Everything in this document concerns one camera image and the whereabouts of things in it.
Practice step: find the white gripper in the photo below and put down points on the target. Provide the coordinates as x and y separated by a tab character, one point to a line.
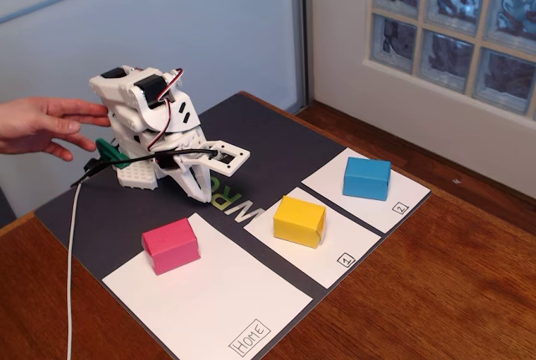
189	178

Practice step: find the yellow paper box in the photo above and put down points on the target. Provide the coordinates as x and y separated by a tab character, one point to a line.
297	219

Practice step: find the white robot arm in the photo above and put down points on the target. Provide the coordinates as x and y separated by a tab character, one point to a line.
125	100

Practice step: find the pink paper box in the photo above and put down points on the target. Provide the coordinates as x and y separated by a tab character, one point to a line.
169	247

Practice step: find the blue paper box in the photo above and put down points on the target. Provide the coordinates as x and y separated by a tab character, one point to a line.
366	178

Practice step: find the bare human hand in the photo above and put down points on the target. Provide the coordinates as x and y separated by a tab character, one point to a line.
37	123

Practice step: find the dark grey printed mat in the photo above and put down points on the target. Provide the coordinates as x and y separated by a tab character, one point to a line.
268	142

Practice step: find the green table clamp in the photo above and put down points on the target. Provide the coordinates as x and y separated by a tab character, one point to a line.
109	154

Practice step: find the white sheet marked home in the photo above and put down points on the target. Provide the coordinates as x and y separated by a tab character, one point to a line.
201	301

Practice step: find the white sheet marked 1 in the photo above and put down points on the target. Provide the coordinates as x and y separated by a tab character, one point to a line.
343	243

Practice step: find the white sheet marked 2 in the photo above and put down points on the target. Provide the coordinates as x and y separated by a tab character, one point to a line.
406	196

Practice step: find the glass block window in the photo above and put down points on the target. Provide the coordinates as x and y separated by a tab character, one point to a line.
452	21

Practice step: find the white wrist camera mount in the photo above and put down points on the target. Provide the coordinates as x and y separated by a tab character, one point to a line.
234	158

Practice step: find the grey door frame strip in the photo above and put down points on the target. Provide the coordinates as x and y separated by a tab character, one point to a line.
302	29

